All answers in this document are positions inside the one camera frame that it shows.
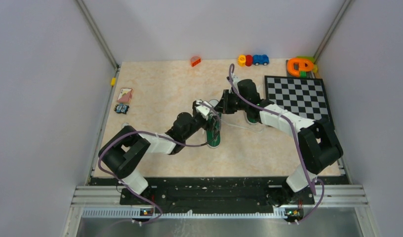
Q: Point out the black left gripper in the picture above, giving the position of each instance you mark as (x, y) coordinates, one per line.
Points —
(209, 126)

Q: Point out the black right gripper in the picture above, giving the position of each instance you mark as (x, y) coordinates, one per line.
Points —
(223, 106)

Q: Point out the green canvas sneaker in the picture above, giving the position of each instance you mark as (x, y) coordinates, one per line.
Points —
(247, 89)
(215, 139)

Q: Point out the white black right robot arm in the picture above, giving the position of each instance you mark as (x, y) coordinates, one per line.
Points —
(315, 140)

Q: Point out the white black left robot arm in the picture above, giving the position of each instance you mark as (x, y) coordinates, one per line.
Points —
(125, 150)

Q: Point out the yellow toy block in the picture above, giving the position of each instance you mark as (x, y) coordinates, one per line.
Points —
(241, 60)

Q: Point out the red toy block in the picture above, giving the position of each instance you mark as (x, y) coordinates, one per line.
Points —
(248, 60)

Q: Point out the blue toy car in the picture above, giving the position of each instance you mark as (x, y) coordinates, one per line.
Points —
(260, 60)

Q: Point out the orange toy brick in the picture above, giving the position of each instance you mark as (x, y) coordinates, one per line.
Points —
(195, 60)

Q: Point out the black white chessboard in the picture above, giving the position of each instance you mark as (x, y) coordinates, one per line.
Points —
(304, 97)

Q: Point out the small round white disc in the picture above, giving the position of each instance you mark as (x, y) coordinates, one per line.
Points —
(124, 125)

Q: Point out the pink tangram puzzle box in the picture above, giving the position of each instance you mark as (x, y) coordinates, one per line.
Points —
(125, 95)

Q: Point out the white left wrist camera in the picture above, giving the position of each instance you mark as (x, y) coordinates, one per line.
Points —
(203, 108)

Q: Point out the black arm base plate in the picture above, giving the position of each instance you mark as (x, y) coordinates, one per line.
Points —
(206, 195)

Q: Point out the orange green ring toy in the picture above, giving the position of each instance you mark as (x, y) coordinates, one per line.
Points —
(301, 66)

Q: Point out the aluminium frame rail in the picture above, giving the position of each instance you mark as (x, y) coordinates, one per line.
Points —
(106, 200)

